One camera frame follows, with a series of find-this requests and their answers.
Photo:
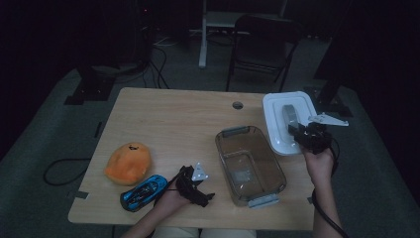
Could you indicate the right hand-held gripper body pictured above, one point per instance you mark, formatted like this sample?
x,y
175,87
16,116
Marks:
x,y
313,137

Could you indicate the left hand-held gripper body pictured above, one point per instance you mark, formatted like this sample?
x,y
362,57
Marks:
x,y
189,186

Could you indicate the white container lid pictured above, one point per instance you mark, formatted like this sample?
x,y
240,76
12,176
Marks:
x,y
274,112

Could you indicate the blue toy car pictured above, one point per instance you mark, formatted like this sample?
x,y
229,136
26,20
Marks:
x,y
142,193

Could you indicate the clear plastic container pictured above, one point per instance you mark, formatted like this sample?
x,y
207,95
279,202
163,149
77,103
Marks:
x,y
251,165

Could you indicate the orange plush toy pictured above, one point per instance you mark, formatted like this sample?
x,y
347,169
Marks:
x,y
128,163

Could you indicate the person's left hand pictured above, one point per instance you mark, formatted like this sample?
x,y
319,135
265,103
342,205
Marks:
x,y
171,201

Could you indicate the person's right hand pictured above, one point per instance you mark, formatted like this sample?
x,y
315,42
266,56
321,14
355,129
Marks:
x,y
318,165

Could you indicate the black stand base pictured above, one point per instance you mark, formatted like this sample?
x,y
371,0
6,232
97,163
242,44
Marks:
x,y
92,87
327,97

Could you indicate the black folding chair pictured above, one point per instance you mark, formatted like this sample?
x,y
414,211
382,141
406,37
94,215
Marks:
x,y
261,49

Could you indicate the black strip on floor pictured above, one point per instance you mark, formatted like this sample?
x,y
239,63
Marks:
x,y
98,129

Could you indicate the grey tape piece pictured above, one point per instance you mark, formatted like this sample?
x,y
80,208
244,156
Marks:
x,y
82,194

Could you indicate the white metal desk frame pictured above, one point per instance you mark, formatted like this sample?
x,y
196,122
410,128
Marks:
x,y
203,49

